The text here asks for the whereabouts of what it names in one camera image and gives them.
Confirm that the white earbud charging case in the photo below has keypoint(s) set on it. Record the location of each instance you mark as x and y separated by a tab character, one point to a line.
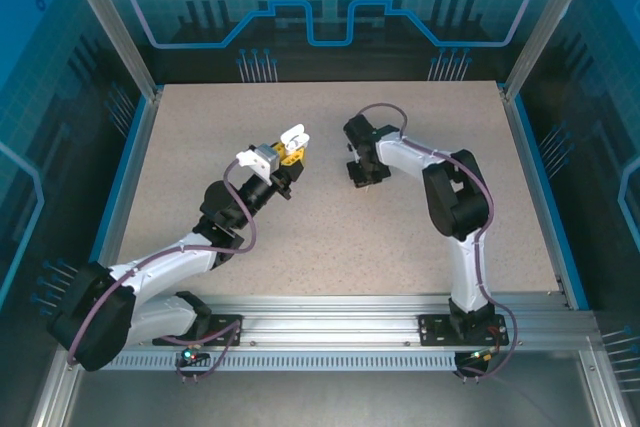
295	136

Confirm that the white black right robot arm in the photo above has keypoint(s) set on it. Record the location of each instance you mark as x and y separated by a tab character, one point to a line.
457	197

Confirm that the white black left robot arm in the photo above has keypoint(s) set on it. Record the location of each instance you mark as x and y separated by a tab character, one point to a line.
165	259

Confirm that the small connector with lights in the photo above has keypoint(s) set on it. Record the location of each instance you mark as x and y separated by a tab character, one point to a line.
192	354
482	355

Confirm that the metal shelf panel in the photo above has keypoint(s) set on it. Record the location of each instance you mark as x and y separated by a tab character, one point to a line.
320	402

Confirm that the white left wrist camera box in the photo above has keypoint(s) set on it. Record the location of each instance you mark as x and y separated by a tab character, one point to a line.
257	162

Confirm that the aluminium table side rail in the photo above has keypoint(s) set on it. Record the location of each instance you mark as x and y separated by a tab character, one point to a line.
129	182
536	182

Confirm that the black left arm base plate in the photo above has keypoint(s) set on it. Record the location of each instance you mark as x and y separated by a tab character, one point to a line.
227	324

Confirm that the aluminium mounting rail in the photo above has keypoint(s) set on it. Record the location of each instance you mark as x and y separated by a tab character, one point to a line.
330	322

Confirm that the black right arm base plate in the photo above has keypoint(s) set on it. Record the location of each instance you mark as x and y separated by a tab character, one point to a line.
435	329

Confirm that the aluminium frame post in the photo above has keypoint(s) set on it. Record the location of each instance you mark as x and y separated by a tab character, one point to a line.
550	22
110	27

